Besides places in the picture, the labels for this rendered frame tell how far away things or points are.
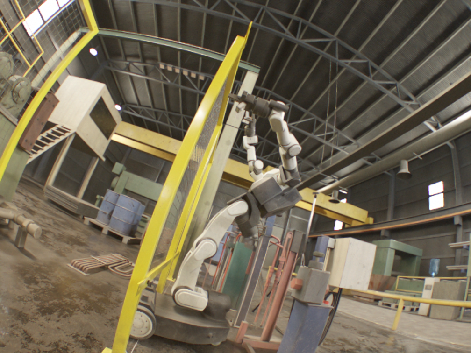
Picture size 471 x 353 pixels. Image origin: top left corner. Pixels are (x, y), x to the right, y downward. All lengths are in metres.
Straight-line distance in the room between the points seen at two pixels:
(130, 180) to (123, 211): 7.04
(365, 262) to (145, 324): 1.54
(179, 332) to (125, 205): 4.30
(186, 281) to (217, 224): 0.42
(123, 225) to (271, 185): 4.30
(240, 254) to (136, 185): 10.10
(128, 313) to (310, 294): 0.68
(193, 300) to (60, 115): 9.53
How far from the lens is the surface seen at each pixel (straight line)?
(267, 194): 1.51
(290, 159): 1.34
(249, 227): 1.49
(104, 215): 5.84
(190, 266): 1.40
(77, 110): 9.87
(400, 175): 11.36
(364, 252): 1.80
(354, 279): 1.75
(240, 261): 2.52
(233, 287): 2.55
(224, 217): 1.42
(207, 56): 5.02
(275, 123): 1.09
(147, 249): 0.86
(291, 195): 1.58
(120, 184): 12.31
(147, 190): 11.93
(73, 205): 6.14
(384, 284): 8.95
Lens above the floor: 0.65
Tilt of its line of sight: 19 degrees up
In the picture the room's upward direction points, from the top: 18 degrees clockwise
